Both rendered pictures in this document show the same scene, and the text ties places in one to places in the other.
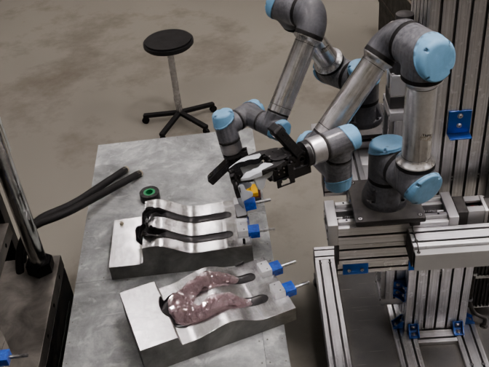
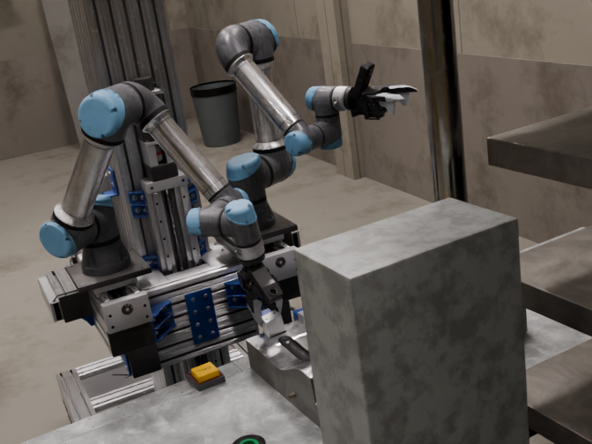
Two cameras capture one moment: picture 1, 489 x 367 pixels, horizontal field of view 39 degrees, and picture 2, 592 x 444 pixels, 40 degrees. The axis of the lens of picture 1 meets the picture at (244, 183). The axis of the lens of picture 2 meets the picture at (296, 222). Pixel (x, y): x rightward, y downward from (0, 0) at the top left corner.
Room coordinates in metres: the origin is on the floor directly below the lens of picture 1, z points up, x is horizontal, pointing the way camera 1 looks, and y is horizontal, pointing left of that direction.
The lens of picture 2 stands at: (2.75, 1.90, 1.90)
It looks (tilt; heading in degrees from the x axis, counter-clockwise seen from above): 19 degrees down; 245
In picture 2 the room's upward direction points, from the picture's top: 8 degrees counter-clockwise
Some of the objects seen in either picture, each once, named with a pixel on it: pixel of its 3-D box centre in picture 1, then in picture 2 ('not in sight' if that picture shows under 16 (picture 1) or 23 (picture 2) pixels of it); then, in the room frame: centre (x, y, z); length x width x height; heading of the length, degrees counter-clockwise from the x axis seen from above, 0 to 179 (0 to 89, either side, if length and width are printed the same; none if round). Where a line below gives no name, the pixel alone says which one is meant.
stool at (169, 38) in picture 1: (174, 81); not in sight; (4.11, 0.39, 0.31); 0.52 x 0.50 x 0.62; 97
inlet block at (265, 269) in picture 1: (277, 267); not in sight; (1.70, -0.08, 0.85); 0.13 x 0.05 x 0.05; 108
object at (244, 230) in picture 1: (256, 231); (300, 314); (1.86, -0.02, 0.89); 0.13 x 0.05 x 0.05; 91
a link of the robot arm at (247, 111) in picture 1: (250, 115); (211, 219); (2.07, -0.05, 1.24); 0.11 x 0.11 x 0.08; 40
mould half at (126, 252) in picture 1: (180, 233); (333, 363); (1.92, 0.25, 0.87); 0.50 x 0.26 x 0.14; 91
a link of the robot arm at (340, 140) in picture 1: (338, 142); (324, 99); (1.56, -0.27, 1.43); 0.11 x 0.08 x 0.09; 113
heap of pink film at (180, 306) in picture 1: (207, 295); not in sight; (1.57, 0.16, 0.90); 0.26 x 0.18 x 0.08; 108
